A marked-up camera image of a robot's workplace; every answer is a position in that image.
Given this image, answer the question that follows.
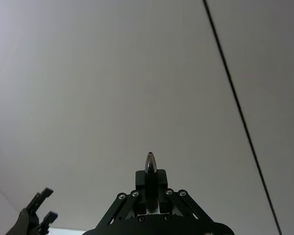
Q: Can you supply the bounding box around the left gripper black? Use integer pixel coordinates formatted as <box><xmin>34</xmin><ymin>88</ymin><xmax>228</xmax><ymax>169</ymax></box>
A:
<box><xmin>5</xmin><ymin>187</ymin><xmax>59</xmax><ymax>235</ymax></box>

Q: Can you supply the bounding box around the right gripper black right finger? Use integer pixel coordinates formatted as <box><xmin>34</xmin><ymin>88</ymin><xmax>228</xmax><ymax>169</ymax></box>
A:
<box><xmin>156</xmin><ymin>169</ymin><xmax>214</xmax><ymax>222</ymax></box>

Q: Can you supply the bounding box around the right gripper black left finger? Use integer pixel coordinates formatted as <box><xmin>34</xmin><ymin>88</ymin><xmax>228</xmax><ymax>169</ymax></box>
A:
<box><xmin>95</xmin><ymin>170</ymin><xmax>147</xmax><ymax>231</ymax></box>

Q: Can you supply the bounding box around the black tool with silver tip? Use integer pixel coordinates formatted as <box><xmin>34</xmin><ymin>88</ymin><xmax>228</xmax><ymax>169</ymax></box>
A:
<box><xmin>144</xmin><ymin>152</ymin><xmax>160</xmax><ymax>215</ymax></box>

